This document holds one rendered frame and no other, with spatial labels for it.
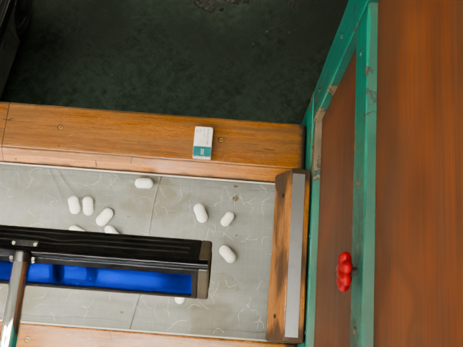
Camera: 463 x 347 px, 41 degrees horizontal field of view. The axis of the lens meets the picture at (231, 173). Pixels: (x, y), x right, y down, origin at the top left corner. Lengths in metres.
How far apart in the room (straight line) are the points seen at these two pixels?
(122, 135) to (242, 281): 0.36
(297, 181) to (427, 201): 0.60
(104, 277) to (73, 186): 0.42
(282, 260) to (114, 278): 0.35
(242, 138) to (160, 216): 0.22
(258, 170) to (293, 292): 0.27
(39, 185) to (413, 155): 0.85
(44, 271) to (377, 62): 0.50
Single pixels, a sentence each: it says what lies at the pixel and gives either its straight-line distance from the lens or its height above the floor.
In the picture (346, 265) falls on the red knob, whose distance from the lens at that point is 0.66.
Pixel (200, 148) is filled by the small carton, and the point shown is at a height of 0.78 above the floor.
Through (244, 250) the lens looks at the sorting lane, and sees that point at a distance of 1.17.
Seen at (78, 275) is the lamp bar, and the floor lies 1.08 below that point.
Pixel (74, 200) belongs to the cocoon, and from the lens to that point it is 1.20.
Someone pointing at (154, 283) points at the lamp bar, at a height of 1.08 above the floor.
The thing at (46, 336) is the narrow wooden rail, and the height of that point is 0.76.
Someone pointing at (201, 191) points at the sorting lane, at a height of 0.74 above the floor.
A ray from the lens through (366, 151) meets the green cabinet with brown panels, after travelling 0.68.
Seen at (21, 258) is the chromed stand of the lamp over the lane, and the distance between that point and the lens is 0.82.
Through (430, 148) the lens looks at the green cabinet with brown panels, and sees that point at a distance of 0.51.
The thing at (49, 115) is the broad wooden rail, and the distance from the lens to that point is 1.26.
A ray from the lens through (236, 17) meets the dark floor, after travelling 2.18.
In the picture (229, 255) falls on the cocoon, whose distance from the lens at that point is 1.15.
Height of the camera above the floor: 1.90
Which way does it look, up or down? 75 degrees down
